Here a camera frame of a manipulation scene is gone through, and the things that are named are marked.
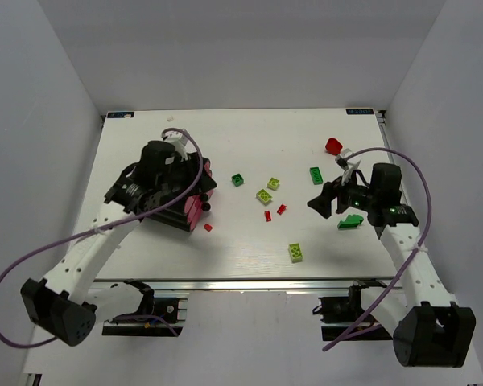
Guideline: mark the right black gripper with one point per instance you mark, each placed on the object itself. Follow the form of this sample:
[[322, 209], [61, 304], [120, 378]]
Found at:
[[339, 197]]

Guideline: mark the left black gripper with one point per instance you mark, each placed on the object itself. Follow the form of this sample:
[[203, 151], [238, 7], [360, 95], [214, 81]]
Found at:
[[199, 177]]

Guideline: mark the black drawer cabinet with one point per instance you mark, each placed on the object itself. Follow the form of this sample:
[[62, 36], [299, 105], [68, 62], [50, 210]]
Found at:
[[176, 222]]

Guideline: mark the pink top drawer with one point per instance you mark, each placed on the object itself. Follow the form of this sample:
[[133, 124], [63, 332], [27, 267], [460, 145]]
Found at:
[[195, 206]]

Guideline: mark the large red lego piece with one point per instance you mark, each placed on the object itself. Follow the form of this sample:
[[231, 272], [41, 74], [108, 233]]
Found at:
[[333, 146]]

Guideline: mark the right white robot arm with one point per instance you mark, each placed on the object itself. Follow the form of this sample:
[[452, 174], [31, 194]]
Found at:
[[428, 329]]

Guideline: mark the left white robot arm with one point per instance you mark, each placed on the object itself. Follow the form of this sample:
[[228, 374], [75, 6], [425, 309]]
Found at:
[[60, 302]]

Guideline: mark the green flat lego plate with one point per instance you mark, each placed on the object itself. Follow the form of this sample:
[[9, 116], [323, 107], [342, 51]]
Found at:
[[316, 175]]

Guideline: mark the green stepped lego piece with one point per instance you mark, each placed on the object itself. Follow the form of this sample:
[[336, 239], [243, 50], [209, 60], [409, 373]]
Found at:
[[350, 222]]

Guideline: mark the lime square lego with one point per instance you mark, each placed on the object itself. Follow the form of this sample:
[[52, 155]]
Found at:
[[273, 184]]

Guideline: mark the lime lego near front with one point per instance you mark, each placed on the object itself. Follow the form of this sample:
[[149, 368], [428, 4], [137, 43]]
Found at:
[[295, 253]]

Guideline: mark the lime rectangular lego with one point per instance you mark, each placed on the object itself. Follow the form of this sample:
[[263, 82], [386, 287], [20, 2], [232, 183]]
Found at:
[[264, 197]]

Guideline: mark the dark green square lego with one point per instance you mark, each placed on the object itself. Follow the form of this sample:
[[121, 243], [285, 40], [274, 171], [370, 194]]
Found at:
[[237, 180]]

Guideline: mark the left blue corner label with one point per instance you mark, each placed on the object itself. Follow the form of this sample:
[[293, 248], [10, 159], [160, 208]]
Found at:
[[120, 115]]

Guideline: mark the blue corner label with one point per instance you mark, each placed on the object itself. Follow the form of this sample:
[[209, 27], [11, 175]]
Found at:
[[359, 111], [120, 115]]

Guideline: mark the right blue corner label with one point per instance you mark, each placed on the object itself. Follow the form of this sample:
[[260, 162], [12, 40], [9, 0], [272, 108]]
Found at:
[[359, 111]]

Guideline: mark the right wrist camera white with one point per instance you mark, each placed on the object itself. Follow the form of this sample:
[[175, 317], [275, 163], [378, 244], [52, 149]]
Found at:
[[348, 163]]

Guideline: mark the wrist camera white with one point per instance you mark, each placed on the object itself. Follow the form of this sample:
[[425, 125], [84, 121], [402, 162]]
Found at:
[[178, 140], [348, 163]]

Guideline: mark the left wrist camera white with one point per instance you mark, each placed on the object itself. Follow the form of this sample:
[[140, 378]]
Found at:
[[178, 140]]

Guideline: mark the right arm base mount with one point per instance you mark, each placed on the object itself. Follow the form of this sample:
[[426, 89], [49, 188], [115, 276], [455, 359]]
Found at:
[[338, 312]]

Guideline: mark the aluminium table front rail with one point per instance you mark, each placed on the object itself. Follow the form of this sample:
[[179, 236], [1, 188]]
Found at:
[[243, 285]]

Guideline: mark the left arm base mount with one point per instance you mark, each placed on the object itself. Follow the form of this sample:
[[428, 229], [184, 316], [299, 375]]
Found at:
[[158, 315]]

